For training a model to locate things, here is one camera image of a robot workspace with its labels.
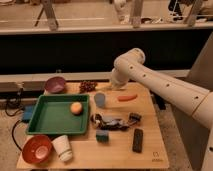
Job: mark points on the green blue sponge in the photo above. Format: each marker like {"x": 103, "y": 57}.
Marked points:
{"x": 102, "y": 135}

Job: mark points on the blue box on floor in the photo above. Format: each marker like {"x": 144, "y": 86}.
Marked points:
{"x": 27, "y": 113}

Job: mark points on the bunch of dark grapes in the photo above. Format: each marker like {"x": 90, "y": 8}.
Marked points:
{"x": 87, "y": 86}

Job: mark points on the black silver toy heap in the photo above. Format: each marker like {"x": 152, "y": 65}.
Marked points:
{"x": 113, "y": 123}

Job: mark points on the red bowl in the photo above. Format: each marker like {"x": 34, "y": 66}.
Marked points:
{"x": 37, "y": 149}

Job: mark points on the green plastic tray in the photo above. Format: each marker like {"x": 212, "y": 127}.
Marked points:
{"x": 52, "y": 115}

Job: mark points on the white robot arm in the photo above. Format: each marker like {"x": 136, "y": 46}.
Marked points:
{"x": 195, "y": 101}

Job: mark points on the grey blue cup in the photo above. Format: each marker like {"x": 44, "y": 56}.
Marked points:
{"x": 99, "y": 99}

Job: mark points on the orange fruit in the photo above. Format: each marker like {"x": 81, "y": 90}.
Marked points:
{"x": 76, "y": 108}

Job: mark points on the white paper cup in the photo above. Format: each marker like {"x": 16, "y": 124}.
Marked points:
{"x": 62, "y": 147}

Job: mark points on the purple bowl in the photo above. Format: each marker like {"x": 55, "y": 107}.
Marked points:
{"x": 55, "y": 84}

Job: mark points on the black remote control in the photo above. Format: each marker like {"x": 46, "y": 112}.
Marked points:
{"x": 137, "y": 141}

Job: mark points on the orange carrot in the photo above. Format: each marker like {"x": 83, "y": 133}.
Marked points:
{"x": 126, "y": 98}

